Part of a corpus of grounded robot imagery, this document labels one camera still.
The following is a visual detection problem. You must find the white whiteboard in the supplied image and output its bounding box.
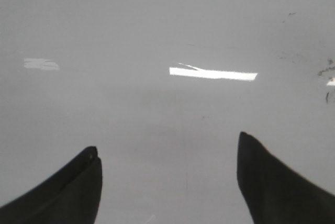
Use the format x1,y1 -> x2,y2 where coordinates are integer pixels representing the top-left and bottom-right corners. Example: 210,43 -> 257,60
1,0 -> 334,223

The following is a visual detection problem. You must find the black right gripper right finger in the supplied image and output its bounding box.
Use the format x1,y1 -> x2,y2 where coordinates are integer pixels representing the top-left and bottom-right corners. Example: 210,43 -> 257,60
237,132 -> 334,223

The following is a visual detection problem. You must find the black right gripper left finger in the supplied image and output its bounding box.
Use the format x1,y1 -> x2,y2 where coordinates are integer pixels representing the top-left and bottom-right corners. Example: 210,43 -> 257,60
1,146 -> 103,223

